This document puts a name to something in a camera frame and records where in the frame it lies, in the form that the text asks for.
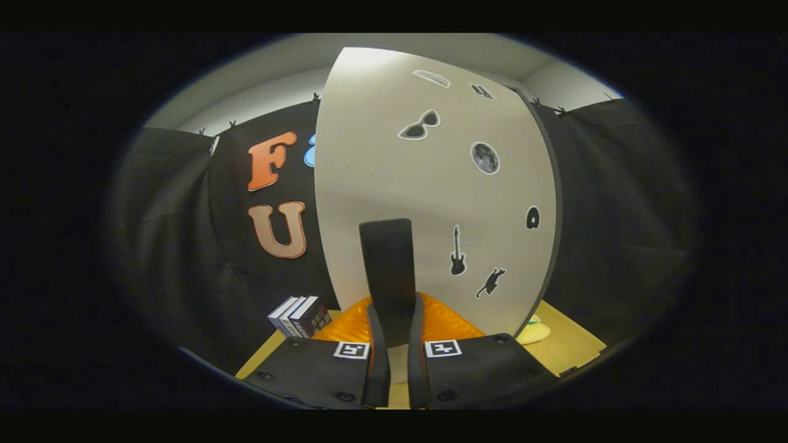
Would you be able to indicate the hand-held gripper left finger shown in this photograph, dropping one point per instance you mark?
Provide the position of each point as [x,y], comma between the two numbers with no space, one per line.
[377,369]

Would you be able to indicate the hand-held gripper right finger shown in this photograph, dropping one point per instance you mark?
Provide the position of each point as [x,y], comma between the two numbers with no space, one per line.
[416,369]

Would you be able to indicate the white cabinet door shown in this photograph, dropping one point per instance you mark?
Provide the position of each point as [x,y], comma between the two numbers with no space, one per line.
[369,154]

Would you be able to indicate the dark cover book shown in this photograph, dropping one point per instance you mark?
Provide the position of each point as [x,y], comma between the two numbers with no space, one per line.
[314,317]

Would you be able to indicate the yellow plush toy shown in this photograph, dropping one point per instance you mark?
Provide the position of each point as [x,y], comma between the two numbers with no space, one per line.
[534,333]

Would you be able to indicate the black backdrop cloth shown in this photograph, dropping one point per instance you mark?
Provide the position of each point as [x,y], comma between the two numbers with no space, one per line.
[615,215]

